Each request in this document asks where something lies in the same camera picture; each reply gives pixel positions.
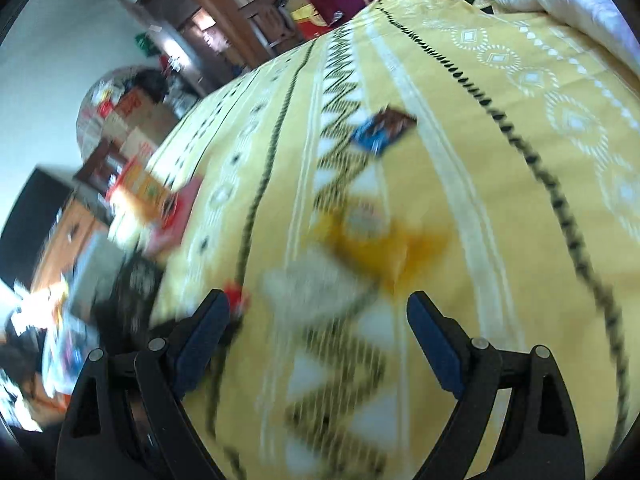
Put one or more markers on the cardboard box red print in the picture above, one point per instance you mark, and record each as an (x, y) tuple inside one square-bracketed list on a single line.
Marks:
[(137, 145)]

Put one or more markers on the wooden chest of drawers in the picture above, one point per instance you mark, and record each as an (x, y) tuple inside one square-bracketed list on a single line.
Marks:
[(70, 232)]

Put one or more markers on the wooden chair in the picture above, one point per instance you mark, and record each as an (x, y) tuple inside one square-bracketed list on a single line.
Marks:
[(272, 22)]

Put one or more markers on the pink red flat packet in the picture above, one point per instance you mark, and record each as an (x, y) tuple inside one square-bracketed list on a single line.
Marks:
[(175, 222)]

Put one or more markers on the small blue snack packet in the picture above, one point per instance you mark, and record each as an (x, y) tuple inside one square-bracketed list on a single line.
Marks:
[(382, 130)]

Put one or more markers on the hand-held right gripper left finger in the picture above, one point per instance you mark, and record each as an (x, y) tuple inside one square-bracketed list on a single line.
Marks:
[(197, 345)]

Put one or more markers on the dark wooden desk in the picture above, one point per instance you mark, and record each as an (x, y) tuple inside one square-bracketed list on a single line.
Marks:
[(100, 167)]

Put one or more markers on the black television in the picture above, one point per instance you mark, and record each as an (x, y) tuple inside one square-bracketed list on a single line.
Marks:
[(30, 215)]

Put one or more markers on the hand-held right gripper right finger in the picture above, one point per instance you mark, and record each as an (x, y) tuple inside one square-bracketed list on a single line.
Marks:
[(435, 345)]

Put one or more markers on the yellow patterned bed sheet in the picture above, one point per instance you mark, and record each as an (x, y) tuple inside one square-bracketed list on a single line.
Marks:
[(450, 210)]

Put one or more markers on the small red packet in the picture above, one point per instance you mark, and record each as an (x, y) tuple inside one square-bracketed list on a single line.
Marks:
[(237, 297)]

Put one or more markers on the white snack packet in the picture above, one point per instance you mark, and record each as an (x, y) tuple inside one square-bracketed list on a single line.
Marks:
[(315, 287)]

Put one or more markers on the green bag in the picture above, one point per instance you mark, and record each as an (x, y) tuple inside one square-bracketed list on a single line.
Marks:
[(145, 44)]

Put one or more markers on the yellow snack packet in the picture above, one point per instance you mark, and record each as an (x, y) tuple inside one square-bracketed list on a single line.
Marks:
[(385, 250)]

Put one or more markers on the orange snack box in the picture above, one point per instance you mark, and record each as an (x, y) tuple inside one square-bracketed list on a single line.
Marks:
[(142, 187)]

